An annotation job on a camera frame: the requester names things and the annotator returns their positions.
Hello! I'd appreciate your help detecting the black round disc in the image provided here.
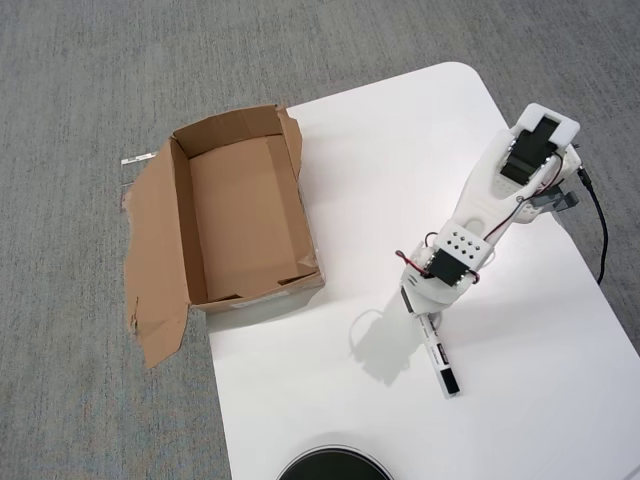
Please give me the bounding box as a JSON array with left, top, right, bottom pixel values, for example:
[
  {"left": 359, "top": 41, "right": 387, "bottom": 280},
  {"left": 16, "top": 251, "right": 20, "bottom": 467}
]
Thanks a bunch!
[{"left": 276, "top": 444, "right": 396, "bottom": 480}]

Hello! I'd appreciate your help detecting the open brown cardboard box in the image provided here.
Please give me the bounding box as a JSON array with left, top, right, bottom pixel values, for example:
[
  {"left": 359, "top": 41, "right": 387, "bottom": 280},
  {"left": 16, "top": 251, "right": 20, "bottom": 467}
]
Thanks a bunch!
[{"left": 121, "top": 103, "right": 327, "bottom": 370}]

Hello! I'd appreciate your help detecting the gray table clamp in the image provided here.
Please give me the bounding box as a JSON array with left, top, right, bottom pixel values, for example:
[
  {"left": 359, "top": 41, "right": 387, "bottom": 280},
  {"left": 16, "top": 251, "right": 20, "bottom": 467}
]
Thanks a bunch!
[{"left": 530, "top": 185, "right": 580, "bottom": 214}]

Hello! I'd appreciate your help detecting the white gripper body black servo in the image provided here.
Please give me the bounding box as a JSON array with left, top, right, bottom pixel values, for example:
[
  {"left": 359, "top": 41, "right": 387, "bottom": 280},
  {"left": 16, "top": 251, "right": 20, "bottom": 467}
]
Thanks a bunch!
[{"left": 399, "top": 244, "right": 476, "bottom": 306}]

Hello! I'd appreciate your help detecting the black power cable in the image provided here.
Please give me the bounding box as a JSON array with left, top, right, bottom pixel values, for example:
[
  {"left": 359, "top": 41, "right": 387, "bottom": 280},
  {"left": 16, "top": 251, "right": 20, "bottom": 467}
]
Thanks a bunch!
[{"left": 578, "top": 168, "right": 610, "bottom": 286}]

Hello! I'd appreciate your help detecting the white marker pen black cap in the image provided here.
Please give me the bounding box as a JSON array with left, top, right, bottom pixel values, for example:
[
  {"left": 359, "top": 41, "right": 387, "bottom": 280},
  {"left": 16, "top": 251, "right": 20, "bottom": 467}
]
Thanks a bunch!
[{"left": 417, "top": 312, "right": 462, "bottom": 400}]

